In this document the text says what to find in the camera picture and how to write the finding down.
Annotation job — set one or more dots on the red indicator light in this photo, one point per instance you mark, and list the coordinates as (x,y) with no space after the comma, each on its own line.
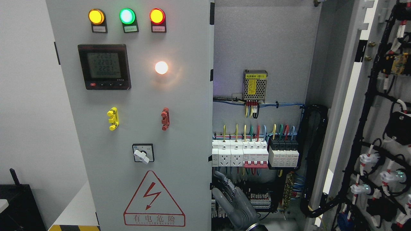
(157,20)

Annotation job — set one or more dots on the white socket breaker row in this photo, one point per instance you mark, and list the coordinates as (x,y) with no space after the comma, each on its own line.
(227,153)

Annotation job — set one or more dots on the grey cabinet door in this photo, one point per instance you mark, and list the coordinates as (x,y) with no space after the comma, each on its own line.
(182,152)
(365,159)

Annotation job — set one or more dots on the red handle triple breaker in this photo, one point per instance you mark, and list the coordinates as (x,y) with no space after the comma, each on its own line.
(255,154)

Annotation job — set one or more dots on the black digital power meter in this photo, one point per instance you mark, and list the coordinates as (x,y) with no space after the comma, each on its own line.
(105,66)

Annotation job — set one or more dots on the red electric warning sticker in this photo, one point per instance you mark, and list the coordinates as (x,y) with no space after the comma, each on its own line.
(153,205)

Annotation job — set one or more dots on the metal mesh power supply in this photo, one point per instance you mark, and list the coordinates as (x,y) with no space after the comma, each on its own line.
(255,82)

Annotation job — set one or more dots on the black white surge protector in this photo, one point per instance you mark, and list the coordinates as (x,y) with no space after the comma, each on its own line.
(283,154)

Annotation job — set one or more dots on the yellow indicator light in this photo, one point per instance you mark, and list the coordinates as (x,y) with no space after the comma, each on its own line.
(98,21)

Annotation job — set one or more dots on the lower relay terminal row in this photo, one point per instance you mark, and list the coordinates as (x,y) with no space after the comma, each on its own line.
(259,200)

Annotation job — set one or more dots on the white glowing indicator light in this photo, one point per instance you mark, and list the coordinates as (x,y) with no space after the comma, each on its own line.
(161,67)

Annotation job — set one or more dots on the white rotary selector switch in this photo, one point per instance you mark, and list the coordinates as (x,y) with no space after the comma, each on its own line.
(143,152)

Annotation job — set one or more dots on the grey robot hand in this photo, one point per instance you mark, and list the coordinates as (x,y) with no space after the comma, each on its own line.
(237,207)

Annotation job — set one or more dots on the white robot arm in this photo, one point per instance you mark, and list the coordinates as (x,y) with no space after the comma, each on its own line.
(257,227)

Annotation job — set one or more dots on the black box left floor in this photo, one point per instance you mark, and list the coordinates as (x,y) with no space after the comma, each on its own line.
(22,213)

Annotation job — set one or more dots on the green indicator light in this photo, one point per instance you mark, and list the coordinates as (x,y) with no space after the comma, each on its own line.
(128,18)

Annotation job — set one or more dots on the red terminal post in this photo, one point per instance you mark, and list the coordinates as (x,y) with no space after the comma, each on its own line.
(165,118)

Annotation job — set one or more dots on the yellow terminal post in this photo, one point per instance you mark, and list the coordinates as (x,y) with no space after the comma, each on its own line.
(113,118)

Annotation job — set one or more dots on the brass right ground bar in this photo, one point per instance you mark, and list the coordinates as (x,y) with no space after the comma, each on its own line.
(288,189)

